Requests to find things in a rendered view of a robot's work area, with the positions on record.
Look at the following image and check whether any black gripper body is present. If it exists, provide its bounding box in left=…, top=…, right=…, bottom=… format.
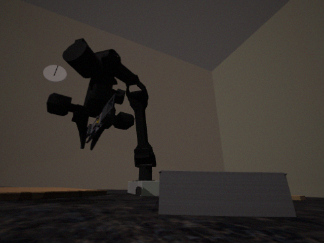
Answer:
left=46, top=83, right=135, bottom=130

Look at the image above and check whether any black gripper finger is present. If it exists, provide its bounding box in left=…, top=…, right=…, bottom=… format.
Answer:
left=91, top=123, right=113, bottom=150
left=72, top=112, right=90, bottom=149

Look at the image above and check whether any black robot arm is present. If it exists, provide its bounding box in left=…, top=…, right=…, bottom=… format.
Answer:
left=62, top=38, right=156, bottom=182

